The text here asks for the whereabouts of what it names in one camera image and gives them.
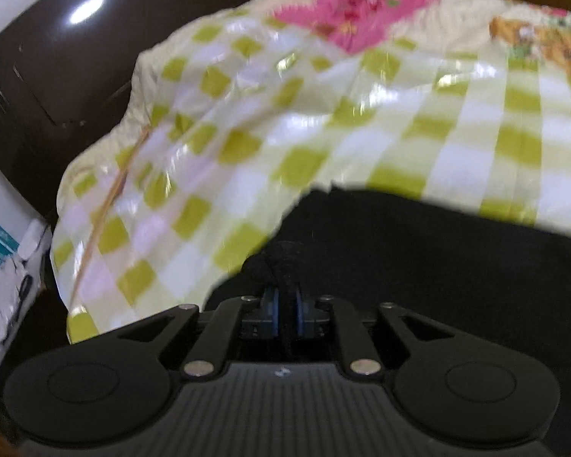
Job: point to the white plastic bag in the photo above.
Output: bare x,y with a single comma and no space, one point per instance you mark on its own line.
14,290

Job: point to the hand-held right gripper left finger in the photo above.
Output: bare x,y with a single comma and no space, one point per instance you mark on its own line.
272,312

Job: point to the checkered printed blanket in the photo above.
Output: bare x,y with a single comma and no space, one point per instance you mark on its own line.
314,128

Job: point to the dark brown headboard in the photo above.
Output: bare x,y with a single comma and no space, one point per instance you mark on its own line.
52,71

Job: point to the black pants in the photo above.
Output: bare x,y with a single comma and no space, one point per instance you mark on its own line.
433,271

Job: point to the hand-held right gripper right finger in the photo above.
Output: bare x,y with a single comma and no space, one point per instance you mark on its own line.
300,313

